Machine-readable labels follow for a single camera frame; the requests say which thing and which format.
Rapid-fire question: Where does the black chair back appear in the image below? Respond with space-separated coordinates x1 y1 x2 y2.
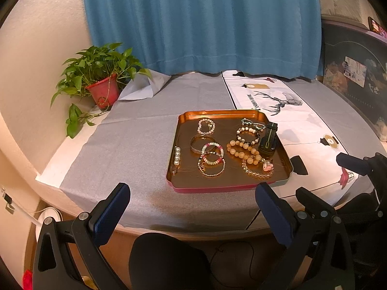
128 232 211 290

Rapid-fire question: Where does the green pothos plant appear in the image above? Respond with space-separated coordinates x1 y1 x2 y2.
50 42 153 139

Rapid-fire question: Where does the thin gold bead bracelet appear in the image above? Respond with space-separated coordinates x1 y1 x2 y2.
198 157 227 177

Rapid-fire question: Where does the pearl bar clip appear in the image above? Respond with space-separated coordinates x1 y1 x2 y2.
171 146 182 174

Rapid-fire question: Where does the grey table cloth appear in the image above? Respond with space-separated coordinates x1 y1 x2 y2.
59 72 386 234

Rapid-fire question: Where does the silver bangle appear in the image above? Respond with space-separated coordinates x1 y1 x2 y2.
190 133 216 154

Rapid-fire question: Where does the white power cable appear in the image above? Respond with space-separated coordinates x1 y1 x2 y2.
0 187 43 227

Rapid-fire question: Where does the black floor cable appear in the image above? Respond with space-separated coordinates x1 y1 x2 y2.
210 242 255 288

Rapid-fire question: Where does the red flower pot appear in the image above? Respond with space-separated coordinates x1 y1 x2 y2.
85 73 120 111

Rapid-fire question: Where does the large cream bead bracelet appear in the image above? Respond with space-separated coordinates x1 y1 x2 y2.
226 139 263 165

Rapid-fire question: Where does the clear bead bracelet pink charm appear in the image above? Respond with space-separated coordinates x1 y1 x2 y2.
241 157 274 180

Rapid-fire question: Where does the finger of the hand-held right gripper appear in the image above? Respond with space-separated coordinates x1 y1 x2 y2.
336 152 387 188
296 187 347 219

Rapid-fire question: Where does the dark storage box purple lid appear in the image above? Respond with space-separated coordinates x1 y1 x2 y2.
320 18 387 143

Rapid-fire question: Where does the multicolour bead bracelet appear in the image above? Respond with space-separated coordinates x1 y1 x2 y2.
201 141 224 158

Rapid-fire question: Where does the red fuzzy cloth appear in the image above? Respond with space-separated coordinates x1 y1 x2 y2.
22 268 34 290

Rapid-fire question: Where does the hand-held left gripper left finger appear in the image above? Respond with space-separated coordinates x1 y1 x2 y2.
33 182 131 290

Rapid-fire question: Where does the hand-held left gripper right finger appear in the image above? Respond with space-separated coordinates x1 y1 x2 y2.
255 182 356 290

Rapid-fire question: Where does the copper metal tray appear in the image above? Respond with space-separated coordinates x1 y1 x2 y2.
166 109 294 194

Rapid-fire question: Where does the blue curtain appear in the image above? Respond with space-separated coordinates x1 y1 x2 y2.
82 0 325 81

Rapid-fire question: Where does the white deer print table runner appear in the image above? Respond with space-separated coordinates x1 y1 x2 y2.
222 70 376 231

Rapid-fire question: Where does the green and black watch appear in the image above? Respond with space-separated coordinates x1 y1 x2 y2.
258 122 279 158

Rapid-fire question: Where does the pink and white bead bracelet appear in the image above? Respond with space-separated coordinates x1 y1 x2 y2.
197 118 216 135

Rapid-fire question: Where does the white round floor device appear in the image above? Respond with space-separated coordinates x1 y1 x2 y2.
36 207 63 228

